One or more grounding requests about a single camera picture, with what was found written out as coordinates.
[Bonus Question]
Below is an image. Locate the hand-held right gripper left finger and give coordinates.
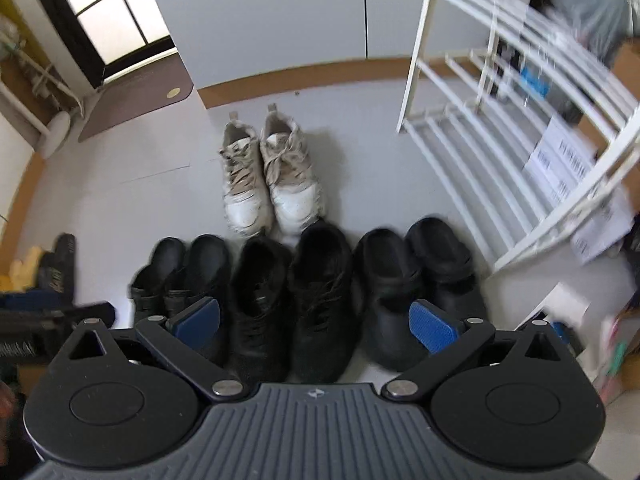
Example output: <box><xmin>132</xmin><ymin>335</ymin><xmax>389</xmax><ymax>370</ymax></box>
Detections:
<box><xmin>68</xmin><ymin>297</ymin><xmax>250</xmax><ymax>402</ymax></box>

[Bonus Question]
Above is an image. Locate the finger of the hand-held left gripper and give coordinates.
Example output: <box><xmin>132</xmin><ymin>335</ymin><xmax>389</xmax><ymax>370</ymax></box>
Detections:
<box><xmin>50</xmin><ymin>301</ymin><xmax>117</xmax><ymax>328</ymax></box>

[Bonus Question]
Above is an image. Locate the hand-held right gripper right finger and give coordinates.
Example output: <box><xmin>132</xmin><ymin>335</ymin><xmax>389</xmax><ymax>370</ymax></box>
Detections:
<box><xmin>382</xmin><ymin>299</ymin><xmax>571</xmax><ymax>403</ymax></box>

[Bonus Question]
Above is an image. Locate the black buckle clog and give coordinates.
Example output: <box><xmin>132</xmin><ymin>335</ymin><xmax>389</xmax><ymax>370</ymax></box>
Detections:
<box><xmin>130</xmin><ymin>237</ymin><xmax>188</xmax><ymax>313</ymax></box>
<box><xmin>167</xmin><ymin>234</ymin><xmax>233</xmax><ymax>363</ymax></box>

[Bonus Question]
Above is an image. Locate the black lace-up sneaker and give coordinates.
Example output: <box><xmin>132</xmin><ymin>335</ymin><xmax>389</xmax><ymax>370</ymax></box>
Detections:
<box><xmin>231</xmin><ymin>236</ymin><xmax>293</xmax><ymax>387</ymax></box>
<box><xmin>289</xmin><ymin>221</ymin><xmax>357</xmax><ymax>385</ymax></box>

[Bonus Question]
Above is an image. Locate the black chunky strap clog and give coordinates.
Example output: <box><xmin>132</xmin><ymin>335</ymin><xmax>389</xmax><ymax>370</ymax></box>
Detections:
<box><xmin>405</xmin><ymin>217</ymin><xmax>488</xmax><ymax>343</ymax></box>
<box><xmin>354</xmin><ymin>228</ymin><xmax>426</xmax><ymax>372</ymax></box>

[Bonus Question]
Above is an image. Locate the white printed sneaker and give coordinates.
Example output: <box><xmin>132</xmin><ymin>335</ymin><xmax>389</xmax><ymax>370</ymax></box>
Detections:
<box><xmin>220</xmin><ymin>110</ymin><xmax>275</xmax><ymax>237</ymax></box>
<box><xmin>260</xmin><ymin>104</ymin><xmax>323</xmax><ymax>235</ymax></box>

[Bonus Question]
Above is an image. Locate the white shoe rack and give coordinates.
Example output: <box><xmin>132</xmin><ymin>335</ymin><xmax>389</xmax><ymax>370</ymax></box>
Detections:
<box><xmin>397</xmin><ymin>0</ymin><xmax>640</xmax><ymax>273</ymax></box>

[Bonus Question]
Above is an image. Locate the black bear slide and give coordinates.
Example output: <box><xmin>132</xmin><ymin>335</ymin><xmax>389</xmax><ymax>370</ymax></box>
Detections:
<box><xmin>47</xmin><ymin>232</ymin><xmax>79</xmax><ymax>308</ymax></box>
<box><xmin>35</xmin><ymin>251</ymin><xmax>57</xmax><ymax>293</ymax></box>

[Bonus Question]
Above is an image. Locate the yellow cloth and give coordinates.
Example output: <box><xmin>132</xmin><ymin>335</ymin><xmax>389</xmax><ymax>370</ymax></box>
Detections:
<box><xmin>10</xmin><ymin>245</ymin><xmax>48</xmax><ymax>291</ymax></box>

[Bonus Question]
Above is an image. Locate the white flat box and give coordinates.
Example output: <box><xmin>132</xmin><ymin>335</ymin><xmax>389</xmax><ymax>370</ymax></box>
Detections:
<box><xmin>520</xmin><ymin>282</ymin><xmax>592</xmax><ymax>333</ymax></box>

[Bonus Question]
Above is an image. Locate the white round-base stand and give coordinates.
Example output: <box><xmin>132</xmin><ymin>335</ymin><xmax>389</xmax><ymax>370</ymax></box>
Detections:
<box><xmin>0</xmin><ymin>25</ymin><xmax>73</xmax><ymax>161</ymax></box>

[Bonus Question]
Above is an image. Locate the dotted cardboard box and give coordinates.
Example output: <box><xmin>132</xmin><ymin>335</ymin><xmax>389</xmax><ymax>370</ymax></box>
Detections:
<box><xmin>597</xmin><ymin>305</ymin><xmax>640</xmax><ymax>408</ymax></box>

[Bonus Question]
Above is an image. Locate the white printed carton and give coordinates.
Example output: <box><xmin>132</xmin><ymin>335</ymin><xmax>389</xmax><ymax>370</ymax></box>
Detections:
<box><xmin>522</xmin><ymin>115</ymin><xmax>636</xmax><ymax>267</ymax></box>

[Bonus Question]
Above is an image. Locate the brown doormat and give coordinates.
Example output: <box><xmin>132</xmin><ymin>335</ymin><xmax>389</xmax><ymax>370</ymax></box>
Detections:
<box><xmin>77</xmin><ymin>49</ymin><xmax>195</xmax><ymax>142</ymax></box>

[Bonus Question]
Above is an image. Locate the brown cardboard box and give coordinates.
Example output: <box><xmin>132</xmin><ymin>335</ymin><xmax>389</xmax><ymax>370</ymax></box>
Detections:
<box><xmin>597</xmin><ymin>37</ymin><xmax>640</xmax><ymax>126</ymax></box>

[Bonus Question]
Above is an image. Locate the grey plastic bag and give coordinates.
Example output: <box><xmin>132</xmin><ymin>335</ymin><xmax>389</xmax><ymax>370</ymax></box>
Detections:
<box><xmin>542</xmin><ymin>0</ymin><xmax>633</xmax><ymax>68</ymax></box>

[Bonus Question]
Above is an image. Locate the glass door black frame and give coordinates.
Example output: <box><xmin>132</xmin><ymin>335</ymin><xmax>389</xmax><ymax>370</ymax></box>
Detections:
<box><xmin>25</xmin><ymin>0</ymin><xmax>178</xmax><ymax>86</ymax></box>

